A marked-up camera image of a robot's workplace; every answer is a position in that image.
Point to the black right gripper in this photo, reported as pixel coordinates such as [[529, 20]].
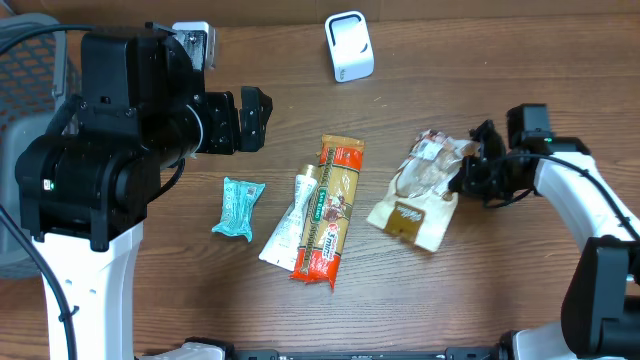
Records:
[[471, 183]]

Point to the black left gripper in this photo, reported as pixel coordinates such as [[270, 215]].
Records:
[[247, 129]]

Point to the beige resealable pouch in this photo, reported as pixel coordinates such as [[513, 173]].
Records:
[[418, 206]]

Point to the teal snack bar wrapper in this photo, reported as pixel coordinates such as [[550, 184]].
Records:
[[239, 199]]

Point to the orange spaghetti package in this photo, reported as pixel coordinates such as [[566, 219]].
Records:
[[319, 253]]

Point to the white tube with gold cap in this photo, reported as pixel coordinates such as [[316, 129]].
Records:
[[281, 248]]

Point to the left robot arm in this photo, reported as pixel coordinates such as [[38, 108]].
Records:
[[85, 184]]

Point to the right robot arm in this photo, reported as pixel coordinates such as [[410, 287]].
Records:
[[599, 320]]

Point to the white barcode scanner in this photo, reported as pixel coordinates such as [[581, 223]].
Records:
[[349, 45]]

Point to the grey plastic mesh basket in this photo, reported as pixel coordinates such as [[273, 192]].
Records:
[[37, 76]]

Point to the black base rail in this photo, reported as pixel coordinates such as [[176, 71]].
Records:
[[451, 353]]

